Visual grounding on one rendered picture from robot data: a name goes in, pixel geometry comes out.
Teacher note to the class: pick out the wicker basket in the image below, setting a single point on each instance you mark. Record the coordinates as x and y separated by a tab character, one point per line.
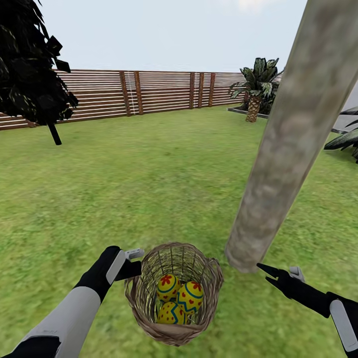
143	301

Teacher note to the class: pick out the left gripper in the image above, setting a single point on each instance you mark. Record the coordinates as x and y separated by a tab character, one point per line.
134	269

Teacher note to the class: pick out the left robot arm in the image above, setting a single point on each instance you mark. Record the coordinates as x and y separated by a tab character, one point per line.
63	332

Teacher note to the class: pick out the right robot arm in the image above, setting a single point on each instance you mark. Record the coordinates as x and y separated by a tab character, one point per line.
343	311

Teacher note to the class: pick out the easter egg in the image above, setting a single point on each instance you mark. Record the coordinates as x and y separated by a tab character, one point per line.
189	297
170	312
167	287

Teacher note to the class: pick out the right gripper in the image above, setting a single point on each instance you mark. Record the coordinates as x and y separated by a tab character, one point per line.
291	287

